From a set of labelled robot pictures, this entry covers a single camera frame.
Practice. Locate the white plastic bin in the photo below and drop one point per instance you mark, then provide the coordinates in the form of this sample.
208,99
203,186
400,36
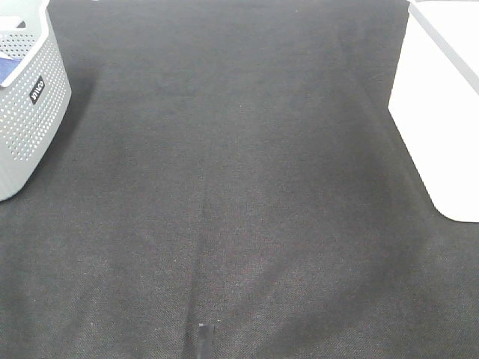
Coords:
434,102

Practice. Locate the blue cloth in basket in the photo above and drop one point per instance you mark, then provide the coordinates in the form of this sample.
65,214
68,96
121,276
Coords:
9,69

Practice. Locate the grey perforated laundry basket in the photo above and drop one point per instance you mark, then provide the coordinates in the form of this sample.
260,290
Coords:
34,104

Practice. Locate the black tape strip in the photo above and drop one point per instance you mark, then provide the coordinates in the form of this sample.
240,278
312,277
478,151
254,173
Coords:
206,336

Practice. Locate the black table cloth mat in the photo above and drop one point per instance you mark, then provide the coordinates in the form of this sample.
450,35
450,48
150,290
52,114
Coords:
233,164

